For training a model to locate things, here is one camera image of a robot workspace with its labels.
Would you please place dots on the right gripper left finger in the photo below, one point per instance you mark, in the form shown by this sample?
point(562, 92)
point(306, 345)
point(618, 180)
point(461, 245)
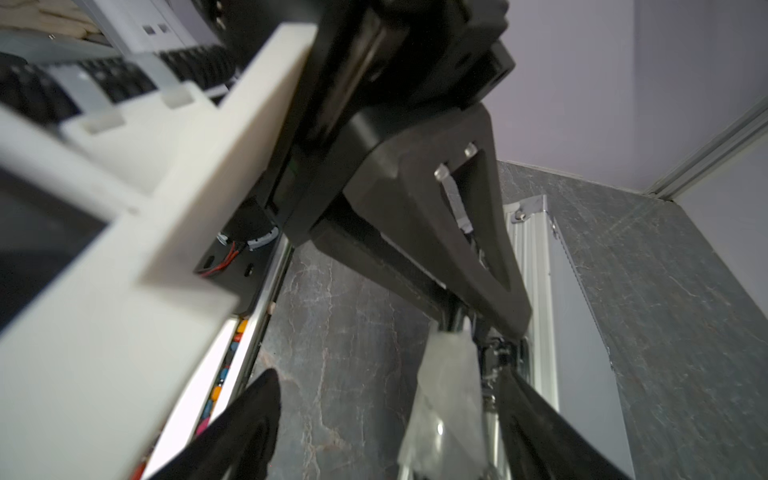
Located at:
point(240, 443)

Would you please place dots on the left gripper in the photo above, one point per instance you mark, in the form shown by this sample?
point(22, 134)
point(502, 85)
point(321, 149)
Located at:
point(380, 63)

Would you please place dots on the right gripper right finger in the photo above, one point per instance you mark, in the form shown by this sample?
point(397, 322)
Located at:
point(538, 442)

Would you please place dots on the silver aluminium poker case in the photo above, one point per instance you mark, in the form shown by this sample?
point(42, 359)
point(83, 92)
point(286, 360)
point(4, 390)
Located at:
point(454, 430)

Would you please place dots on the aluminium front rail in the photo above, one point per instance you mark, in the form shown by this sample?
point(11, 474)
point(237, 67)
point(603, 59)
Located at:
point(222, 374)

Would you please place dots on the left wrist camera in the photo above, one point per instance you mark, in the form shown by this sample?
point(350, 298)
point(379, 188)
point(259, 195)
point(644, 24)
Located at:
point(92, 366)

